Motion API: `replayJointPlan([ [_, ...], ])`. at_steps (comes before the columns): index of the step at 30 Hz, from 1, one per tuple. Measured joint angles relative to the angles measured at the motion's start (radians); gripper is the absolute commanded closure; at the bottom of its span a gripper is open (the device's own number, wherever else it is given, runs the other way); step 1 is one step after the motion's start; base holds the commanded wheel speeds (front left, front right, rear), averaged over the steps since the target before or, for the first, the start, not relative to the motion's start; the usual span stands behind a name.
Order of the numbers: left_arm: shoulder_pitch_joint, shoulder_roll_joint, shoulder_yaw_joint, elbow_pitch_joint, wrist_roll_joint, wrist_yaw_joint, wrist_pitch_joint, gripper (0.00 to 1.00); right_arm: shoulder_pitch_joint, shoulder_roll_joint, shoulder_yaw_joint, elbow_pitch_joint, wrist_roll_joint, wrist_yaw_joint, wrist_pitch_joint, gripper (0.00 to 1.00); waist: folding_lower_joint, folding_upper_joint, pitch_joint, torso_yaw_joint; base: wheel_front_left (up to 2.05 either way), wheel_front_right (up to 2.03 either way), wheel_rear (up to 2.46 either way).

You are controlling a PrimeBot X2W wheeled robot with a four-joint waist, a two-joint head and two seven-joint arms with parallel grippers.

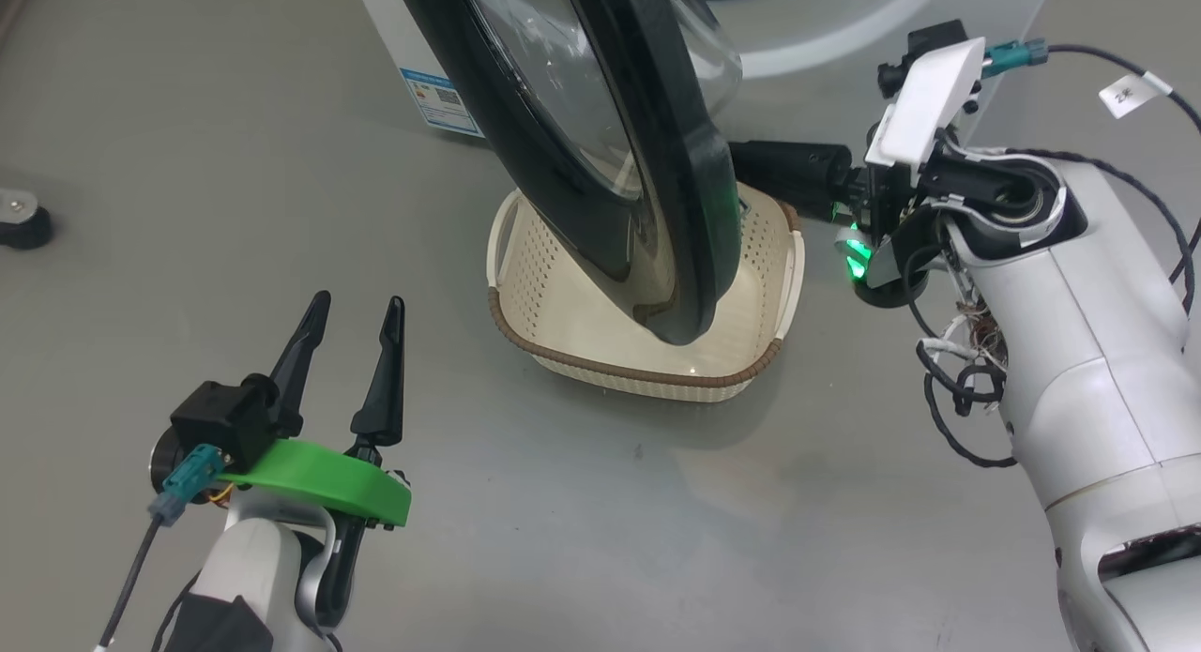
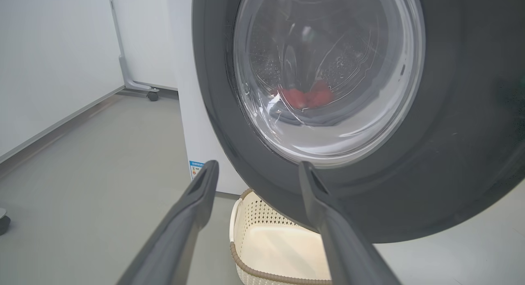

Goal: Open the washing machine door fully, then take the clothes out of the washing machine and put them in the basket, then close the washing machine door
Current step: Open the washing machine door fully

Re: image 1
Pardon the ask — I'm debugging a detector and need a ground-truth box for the white cable tag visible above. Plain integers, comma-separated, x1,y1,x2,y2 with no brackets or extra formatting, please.
1098,70,1174,120

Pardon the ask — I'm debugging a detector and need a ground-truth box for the pink plastic laundry basket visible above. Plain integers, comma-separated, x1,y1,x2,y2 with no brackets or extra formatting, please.
486,185,806,404

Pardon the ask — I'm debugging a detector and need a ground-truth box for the white front-load washing machine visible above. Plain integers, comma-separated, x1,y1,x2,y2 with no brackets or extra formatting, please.
349,0,1057,144

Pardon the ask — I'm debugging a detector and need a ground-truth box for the blue white energy label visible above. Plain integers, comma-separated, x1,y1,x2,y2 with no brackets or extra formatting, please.
399,68,484,137

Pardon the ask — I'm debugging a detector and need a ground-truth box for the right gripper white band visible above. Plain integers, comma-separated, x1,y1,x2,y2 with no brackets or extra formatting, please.
730,38,986,308

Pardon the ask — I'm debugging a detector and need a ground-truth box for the left camera cable teal plug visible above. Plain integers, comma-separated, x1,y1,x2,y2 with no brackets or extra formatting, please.
94,446,233,652

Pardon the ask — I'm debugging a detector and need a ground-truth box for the camera cable teal plug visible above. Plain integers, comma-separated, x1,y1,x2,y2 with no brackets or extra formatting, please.
981,38,1201,132
94,446,233,652

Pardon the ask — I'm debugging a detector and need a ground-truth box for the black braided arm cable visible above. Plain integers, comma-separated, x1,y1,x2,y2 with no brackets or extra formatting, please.
1004,148,1197,315

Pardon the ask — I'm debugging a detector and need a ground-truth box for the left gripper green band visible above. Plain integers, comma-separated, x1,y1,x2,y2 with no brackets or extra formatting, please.
221,291,412,627

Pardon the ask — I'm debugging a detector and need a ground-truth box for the grey stand leg with caster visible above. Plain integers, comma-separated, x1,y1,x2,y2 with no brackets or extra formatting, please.
0,190,53,251

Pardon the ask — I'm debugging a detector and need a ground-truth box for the black round glass washer door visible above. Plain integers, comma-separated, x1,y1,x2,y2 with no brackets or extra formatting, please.
389,0,744,345

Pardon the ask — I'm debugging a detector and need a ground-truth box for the right camera cable teal plug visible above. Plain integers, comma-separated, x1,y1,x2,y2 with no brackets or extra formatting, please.
981,38,1201,132

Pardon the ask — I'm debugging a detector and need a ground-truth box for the black looped cable bundle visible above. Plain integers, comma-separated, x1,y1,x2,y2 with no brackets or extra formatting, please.
915,244,1019,470

